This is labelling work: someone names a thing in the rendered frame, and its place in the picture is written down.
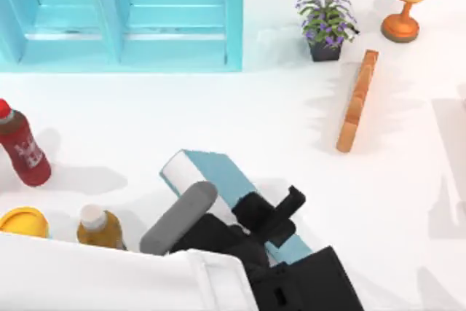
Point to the amber bottle with white cap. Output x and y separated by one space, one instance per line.
100 232

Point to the purple flowering potted plant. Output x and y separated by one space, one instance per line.
325 23

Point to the red bottle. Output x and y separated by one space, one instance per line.
25 150

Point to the golden trophy cup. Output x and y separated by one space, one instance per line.
400 27

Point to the blue book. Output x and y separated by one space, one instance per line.
218 170

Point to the pale grey rounded box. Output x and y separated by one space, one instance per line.
178 218

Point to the light blue rack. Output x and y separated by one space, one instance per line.
174 16

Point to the yellow round lid container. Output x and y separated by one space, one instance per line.
23 220

